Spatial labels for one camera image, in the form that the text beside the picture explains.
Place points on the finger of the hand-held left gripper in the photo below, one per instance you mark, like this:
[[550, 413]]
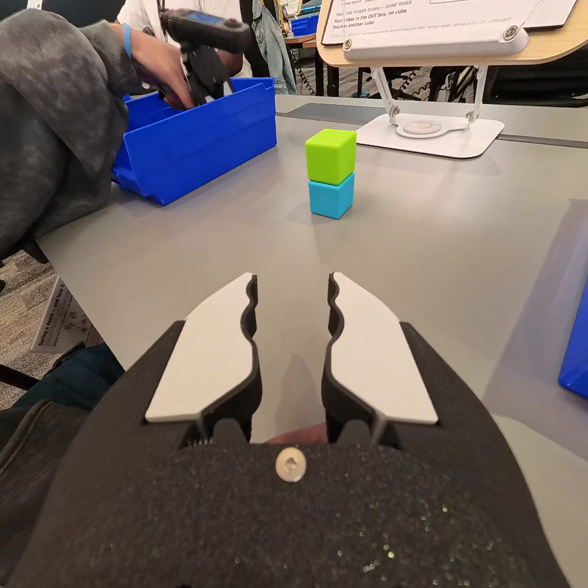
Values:
[[210, 99], [228, 88]]

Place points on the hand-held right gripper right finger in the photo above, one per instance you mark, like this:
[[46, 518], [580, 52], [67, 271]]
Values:
[[381, 367]]

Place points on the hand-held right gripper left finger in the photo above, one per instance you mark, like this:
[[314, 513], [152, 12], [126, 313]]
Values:
[[206, 367]]

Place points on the blue plastic bin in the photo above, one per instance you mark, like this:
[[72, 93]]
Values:
[[197, 151], [303, 26], [576, 358]]

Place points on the green cube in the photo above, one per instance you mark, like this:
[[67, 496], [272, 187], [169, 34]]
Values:
[[330, 156]]

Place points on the light blue cube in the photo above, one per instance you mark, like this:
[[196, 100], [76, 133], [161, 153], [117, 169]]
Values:
[[330, 197]]

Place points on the person's left forearm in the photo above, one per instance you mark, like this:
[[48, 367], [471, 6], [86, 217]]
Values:
[[55, 128]]

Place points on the person's left hand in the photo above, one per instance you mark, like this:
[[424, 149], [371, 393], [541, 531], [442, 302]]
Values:
[[160, 69]]

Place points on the blue wristband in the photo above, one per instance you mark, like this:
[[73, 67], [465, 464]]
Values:
[[127, 41]]

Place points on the person's leg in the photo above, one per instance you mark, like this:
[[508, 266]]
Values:
[[78, 376]]

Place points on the printed paper sheet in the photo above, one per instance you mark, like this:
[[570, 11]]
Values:
[[64, 321]]

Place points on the printed instruction sheet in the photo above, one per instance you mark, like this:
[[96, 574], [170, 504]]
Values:
[[413, 23]]

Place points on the wooden board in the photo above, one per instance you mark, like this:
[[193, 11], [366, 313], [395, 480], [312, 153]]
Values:
[[560, 50]]

